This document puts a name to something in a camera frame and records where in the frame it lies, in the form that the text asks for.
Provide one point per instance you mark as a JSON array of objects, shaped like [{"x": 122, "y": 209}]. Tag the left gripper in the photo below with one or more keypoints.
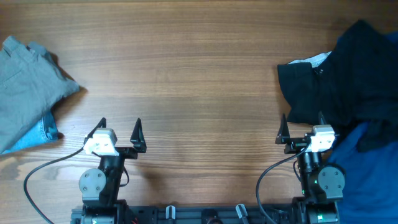
[{"x": 123, "y": 151}]

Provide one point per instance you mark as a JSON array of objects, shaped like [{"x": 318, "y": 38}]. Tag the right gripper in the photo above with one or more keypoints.
[{"x": 298, "y": 146}]

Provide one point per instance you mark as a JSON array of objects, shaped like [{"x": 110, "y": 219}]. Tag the black t-shirt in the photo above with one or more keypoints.
[{"x": 356, "y": 83}]

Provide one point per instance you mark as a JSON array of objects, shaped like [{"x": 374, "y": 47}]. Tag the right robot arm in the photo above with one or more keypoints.
[{"x": 322, "y": 183}]

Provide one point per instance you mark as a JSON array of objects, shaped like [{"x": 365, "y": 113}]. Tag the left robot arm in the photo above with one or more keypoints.
[{"x": 100, "y": 186}]

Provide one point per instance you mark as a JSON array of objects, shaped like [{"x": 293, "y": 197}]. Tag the white garment under pile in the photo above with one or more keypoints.
[{"x": 314, "y": 61}]

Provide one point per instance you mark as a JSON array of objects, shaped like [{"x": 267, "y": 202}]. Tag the light blue jeans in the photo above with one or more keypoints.
[{"x": 43, "y": 132}]

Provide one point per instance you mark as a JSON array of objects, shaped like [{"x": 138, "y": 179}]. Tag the blue shirt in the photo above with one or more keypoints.
[{"x": 370, "y": 193}]

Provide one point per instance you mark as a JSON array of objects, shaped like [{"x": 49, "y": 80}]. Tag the grey folded trousers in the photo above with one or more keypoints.
[{"x": 31, "y": 84}]

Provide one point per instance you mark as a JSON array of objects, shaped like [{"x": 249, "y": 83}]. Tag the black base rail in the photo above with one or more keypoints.
[{"x": 171, "y": 214}]

